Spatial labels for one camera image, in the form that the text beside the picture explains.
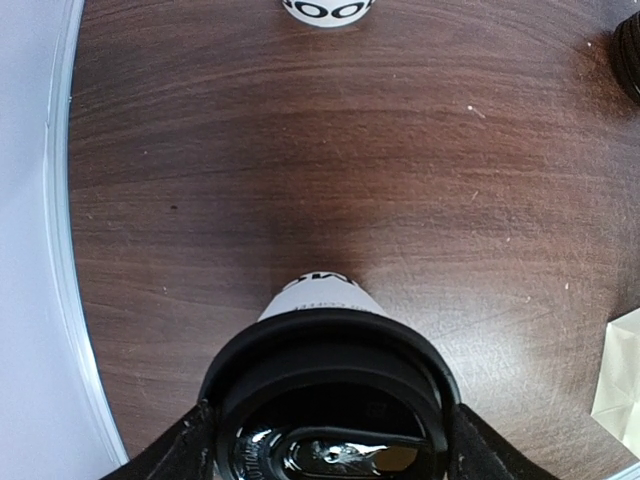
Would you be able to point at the brown paper takeout bag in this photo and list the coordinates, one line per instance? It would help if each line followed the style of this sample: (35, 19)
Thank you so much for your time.
(616, 401)

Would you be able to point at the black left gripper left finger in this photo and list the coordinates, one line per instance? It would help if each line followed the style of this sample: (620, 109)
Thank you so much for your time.
(185, 451)

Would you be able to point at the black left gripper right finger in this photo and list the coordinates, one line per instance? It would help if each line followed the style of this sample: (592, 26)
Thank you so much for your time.
(478, 452)

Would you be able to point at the stack of white paper cups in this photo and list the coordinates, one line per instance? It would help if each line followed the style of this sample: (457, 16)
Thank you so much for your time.
(328, 13)

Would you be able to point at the stack of black cup lids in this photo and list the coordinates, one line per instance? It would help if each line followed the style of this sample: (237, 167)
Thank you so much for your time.
(624, 56)

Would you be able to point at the white paper coffee cup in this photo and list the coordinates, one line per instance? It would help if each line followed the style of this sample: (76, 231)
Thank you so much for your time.
(321, 290)

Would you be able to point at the black plastic cup lid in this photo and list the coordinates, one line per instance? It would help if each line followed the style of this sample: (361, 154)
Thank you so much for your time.
(330, 394)

